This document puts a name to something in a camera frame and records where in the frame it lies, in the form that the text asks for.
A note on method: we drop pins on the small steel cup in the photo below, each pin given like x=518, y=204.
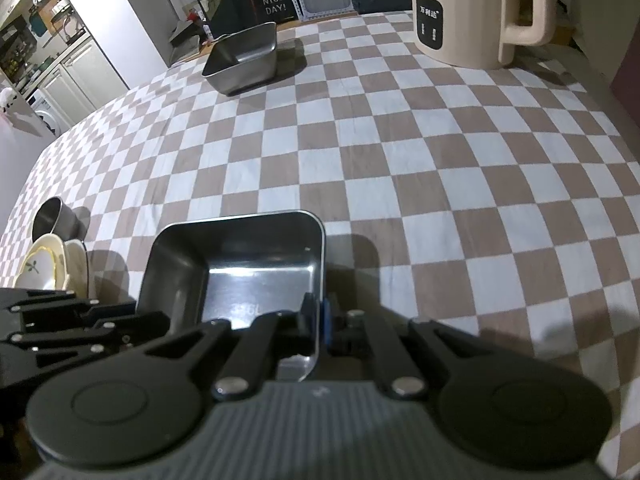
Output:
x=55, y=217

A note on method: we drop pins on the white washing machine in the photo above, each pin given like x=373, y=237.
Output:
x=47, y=115

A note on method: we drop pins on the white plush toy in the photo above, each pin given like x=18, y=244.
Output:
x=7, y=99

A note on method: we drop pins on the dark grey box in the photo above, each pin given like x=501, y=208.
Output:
x=185, y=35

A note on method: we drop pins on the cream electric kettle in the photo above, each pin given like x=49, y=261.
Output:
x=465, y=10

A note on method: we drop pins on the cartoon creature poster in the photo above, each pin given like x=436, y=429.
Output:
x=215, y=2

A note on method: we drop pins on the brown white checkered tablecloth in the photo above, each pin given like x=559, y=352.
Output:
x=400, y=160

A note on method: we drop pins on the deep square steel tray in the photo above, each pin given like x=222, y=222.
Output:
x=240, y=57

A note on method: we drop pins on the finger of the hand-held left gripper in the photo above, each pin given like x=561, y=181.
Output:
x=115, y=332
x=50, y=305

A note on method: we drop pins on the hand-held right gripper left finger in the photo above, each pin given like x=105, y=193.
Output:
x=307, y=322

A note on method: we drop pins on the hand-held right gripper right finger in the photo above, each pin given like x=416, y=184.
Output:
x=327, y=322

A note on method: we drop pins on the white kitchen cabinet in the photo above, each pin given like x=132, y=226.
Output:
x=80, y=80

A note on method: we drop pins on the floral white bowl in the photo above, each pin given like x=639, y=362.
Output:
x=40, y=262

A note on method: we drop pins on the shallow square steel tray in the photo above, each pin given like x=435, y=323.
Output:
x=240, y=260

